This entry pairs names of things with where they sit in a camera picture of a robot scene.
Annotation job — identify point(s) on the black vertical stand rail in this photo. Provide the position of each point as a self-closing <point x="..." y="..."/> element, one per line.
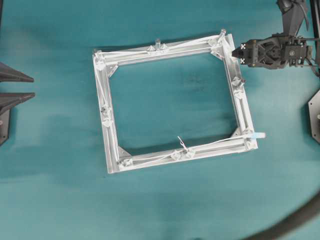
<point x="315" y="14"/>

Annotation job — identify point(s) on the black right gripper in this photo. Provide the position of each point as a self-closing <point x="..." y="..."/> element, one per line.
<point x="275" y="52"/>

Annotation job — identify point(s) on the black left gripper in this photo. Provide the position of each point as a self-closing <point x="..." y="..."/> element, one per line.
<point x="10" y="100"/>

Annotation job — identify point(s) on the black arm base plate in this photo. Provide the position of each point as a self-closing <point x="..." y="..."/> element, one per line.
<point x="314" y="116"/>

